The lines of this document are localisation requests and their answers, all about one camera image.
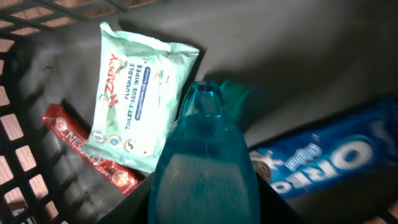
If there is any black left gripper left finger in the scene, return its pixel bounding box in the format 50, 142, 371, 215
98, 173, 154, 224

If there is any mint green wipes pack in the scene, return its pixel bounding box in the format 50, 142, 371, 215
82, 22, 200, 173

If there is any teal sanitizer bottle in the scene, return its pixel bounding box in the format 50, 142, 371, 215
148, 82, 261, 224

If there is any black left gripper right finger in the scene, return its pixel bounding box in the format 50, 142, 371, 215
256, 174, 306, 224

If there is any blue Oreo cookie pack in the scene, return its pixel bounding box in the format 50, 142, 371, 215
249, 98, 397, 198

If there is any red Nescafe stick sachet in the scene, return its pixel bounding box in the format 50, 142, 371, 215
42, 103, 143, 197

